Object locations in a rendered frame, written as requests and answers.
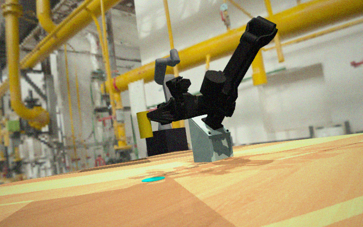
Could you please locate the yellow cylinder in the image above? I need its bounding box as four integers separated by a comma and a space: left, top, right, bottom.
136, 111, 153, 139

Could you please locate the cyan circle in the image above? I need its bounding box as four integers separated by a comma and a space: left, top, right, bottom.
142, 176, 165, 182

